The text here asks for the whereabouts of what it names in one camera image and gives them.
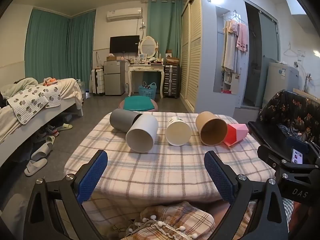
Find cream sliding door wardrobe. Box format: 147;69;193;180
180;0;202;113

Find cream duvet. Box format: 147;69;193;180
0;78;84;144

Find pale green blanket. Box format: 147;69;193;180
0;77;38;98

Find white patterned quilted blanket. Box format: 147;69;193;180
7;84;62;125

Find grey cup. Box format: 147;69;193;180
109;108;143;133

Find pink hanging towel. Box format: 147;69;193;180
236;22;249;52

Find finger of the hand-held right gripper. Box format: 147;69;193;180
247;121;290;146
257;144;284;171

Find cardboard boxes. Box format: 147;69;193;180
165;50;180;66

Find dark suitcase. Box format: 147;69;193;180
163;65;181;99

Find white dressing table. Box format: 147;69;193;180
128;63;165;99

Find white oval mirror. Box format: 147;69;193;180
139;35;159;60

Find floral black chair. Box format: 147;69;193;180
259;89;320;144

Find large white cup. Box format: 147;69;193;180
125;114;159;153

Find white washing machine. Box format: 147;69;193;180
264;62;300;98

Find blue laundry basket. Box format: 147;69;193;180
138;82;157;99

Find white suitcase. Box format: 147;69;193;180
90;67;105;95

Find silver small fridge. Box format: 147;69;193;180
103;60;126;96

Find pink faceted cup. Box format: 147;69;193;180
222;123;249;147

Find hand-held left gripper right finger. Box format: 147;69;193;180
204;151;290;240

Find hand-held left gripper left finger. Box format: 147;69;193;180
23;149;108;240

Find black television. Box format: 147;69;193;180
110;35;140;54

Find wire clothes hanger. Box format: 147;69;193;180
283;42;301;57

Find bed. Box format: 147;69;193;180
0;77;84;168

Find beige hanging garment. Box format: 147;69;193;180
222;19;238;72

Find white paper cup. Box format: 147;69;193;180
166;116;192;146

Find white air conditioner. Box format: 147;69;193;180
106;7;143;23

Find green cushion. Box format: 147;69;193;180
123;96;155;111

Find plaid pompom blanket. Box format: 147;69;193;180
126;201;216;240

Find white slipper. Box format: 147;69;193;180
31;141;54;162
24;158;48;177

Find green curtain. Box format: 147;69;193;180
147;0;184;60
24;8;70;83
68;9;97;81

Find checked tablecloth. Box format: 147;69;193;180
64;111;277;240

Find brown paper cup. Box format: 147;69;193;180
195;111;228;146

